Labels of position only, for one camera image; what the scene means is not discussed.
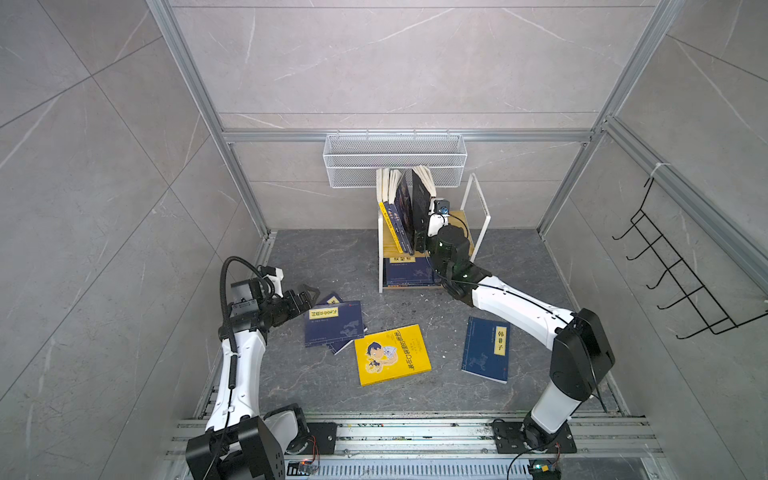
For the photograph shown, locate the black book white characters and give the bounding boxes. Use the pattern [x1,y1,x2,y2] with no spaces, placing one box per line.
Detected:
[412,165,437,253]

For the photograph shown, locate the purple portrait book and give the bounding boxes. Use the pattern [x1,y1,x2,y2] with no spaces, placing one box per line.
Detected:
[380,168,415,255]
[388,169,415,255]

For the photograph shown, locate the navy book yellow label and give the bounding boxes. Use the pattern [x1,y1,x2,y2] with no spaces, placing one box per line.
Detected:
[384,256,438,288]

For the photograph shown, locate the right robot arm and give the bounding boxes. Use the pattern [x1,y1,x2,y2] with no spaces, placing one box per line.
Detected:
[426,225,616,452]

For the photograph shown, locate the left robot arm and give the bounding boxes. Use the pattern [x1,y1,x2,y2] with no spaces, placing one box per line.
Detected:
[185,266,319,479]

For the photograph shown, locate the wooden two-tier shelf rack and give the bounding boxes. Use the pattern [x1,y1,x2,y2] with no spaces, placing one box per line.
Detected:
[377,173,491,293]

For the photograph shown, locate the yellow cartoon book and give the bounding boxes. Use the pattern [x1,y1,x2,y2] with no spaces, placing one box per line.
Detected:
[354,324,432,387]

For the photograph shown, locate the blue book yellow label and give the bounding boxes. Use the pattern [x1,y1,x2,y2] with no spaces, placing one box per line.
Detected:
[461,317,510,384]

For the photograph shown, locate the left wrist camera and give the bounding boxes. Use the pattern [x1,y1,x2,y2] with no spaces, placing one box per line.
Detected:
[261,266,284,297]

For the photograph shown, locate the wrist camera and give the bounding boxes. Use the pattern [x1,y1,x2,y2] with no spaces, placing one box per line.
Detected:
[261,266,284,297]
[427,198,451,237]

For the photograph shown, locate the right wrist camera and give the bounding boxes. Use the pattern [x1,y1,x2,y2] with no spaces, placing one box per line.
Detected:
[427,198,451,237]

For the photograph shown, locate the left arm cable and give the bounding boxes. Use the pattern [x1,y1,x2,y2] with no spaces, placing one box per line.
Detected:
[218,256,268,355]

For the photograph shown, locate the white wire mesh basket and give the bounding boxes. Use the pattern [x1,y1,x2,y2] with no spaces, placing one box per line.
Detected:
[322,133,468,189]

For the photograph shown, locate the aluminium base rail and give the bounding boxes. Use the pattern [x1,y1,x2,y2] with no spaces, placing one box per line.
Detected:
[161,413,667,480]

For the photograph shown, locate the black wall hook rack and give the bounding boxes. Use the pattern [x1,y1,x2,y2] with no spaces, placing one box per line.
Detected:
[611,178,767,340]

